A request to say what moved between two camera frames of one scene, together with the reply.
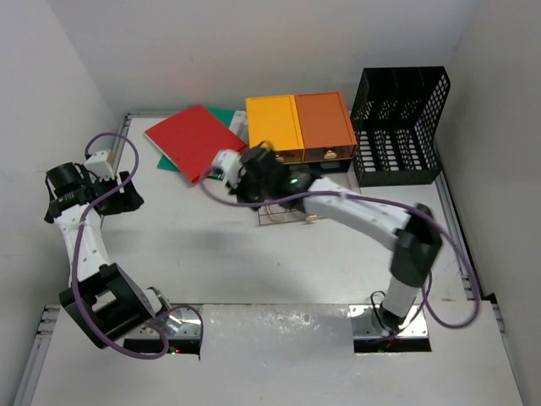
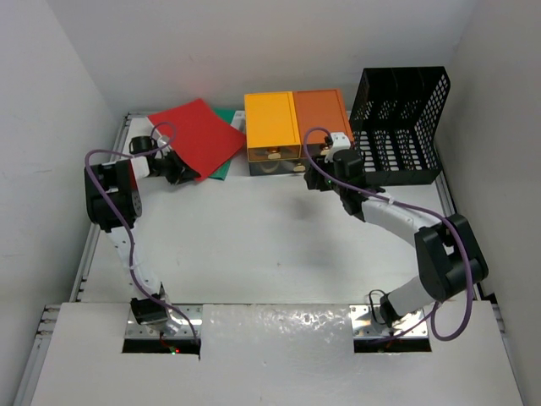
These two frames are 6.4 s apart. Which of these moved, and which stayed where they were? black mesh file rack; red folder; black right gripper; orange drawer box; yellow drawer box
Moved: red folder; black right gripper
Stayed: black mesh file rack; orange drawer box; yellow drawer box
